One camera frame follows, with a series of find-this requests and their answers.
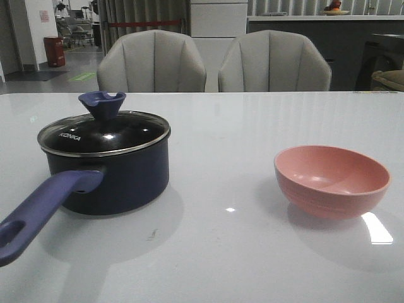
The glass lid blue knob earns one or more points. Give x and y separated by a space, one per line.
104 131

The pink bowl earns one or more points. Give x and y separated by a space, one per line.
331 182

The left beige chair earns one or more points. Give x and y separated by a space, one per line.
153 61

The beige chair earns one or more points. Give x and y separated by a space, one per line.
273 61
153 61

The right beige chair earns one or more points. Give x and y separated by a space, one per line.
273 61

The white cabinet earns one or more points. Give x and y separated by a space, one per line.
214 25

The red barrier belt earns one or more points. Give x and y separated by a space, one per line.
144 23

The red bin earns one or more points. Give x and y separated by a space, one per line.
54 51

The dark grey counter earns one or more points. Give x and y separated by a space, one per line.
354 46

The fruit plate on counter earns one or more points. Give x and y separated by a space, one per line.
334 9

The olive cushion seat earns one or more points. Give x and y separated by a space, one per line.
388 80

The dark blue saucepan purple handle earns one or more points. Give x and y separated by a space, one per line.
90 186

